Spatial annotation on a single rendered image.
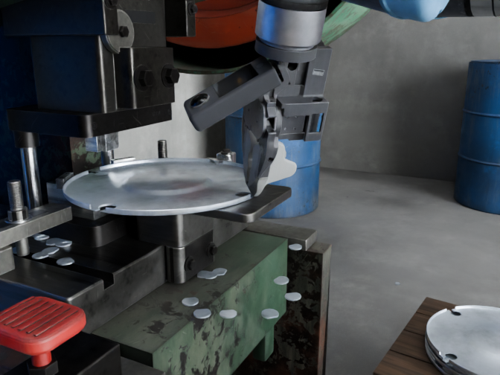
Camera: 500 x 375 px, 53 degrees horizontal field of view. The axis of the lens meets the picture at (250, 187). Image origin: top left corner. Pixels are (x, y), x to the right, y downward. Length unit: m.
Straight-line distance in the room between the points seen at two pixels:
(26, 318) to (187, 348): 0.26
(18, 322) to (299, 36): 0.38
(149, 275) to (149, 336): 0.11
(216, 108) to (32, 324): 0.29
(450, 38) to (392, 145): 0.85
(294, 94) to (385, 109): 3.40
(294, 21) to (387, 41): 3.43
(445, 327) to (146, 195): 0.76
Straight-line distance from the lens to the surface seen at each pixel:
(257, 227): 0.97
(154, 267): 0.72
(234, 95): 0.58
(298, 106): 0.60
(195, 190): 0.71
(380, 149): 4.05
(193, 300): 0.70
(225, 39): 1.05
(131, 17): 0.75
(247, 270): 0.79
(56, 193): 0.80
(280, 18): 0.56
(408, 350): 1.18
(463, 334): 1.20
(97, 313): 0.66
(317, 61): 0.61
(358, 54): 4.03
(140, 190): 0.71
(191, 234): 0.73
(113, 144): 0.81
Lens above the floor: 0.98
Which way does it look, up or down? 16 degrees down
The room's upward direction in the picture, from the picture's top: straight up
